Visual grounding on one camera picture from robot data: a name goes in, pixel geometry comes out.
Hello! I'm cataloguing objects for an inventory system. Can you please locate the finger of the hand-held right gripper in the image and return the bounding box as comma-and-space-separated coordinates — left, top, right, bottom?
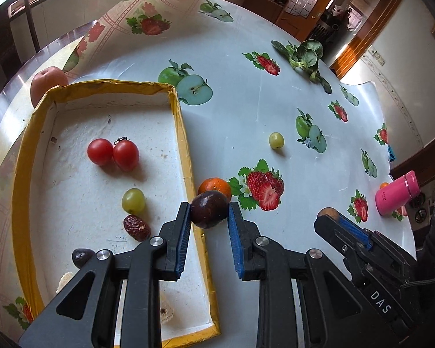
339, 215, 420, 288
315, 217, 416, 330

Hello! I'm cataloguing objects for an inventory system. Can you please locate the wooden door frame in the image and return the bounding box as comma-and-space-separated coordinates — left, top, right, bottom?
329, 0, 407, 80

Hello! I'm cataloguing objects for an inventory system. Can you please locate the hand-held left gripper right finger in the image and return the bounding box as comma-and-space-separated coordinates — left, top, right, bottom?
228, 201, 399, 348

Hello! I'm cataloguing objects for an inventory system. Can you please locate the white wall switch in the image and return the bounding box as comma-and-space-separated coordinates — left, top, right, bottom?
368, 48, 387, 66

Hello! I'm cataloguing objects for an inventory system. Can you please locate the dark purple plum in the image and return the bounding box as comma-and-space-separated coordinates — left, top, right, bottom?
190, 190, 230, 230

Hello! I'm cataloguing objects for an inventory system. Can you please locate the dried red date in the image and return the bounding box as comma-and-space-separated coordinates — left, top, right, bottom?
122, 215, 151, 242

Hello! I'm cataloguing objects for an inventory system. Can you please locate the pink thermos bottle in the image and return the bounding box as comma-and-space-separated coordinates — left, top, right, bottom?
375, 170, 421, 216

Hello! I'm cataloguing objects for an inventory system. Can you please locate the fruit-print plastic tablecloth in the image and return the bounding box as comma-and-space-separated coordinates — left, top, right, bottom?
0, 0, 419, 348

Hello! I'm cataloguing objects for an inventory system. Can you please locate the small mandarin orange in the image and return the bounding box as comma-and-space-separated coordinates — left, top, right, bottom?
197, 177, 233, 204

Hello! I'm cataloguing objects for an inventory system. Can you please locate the small dark grape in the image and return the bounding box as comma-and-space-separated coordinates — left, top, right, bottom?
71, 248, 94, 269

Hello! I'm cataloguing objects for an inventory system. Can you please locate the leafy green vegetable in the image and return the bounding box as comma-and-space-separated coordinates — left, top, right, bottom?
271, 39, 333, 94

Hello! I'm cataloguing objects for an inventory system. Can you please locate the yellow-rimmed white tray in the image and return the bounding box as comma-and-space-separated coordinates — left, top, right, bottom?
12, 79, 222, 348

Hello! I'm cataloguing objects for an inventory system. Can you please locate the dark wooden chair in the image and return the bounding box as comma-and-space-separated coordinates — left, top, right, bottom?
0, 0, 41, 95

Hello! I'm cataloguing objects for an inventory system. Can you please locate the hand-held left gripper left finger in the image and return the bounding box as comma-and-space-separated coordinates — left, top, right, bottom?
18, 202, 193, 348

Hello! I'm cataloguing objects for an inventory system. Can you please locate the reddish apple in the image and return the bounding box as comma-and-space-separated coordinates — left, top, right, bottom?
30, 66, 70, 108

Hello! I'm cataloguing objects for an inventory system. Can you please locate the red cherry tomato with stem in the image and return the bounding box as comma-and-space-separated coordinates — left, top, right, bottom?
112, 137, 140, 173

